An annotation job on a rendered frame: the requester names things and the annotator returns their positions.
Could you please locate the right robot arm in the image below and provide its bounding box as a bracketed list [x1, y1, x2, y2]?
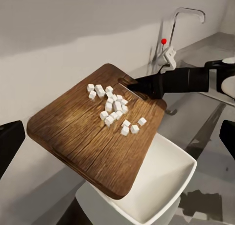
[127, 46, 235, 101]

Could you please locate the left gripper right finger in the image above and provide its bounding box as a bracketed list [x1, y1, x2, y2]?
[219, 120, 235, 159]

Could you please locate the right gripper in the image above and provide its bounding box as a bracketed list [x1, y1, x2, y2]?
[127, 68, 190, 99]

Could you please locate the cutting board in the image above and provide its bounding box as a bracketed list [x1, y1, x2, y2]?
[26, 63, 167, 200]

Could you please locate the bowl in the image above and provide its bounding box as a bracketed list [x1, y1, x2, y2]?
[89, 132, 197, 225]

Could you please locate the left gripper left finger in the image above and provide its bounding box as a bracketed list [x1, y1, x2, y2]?
[0, 120, 25, 179]

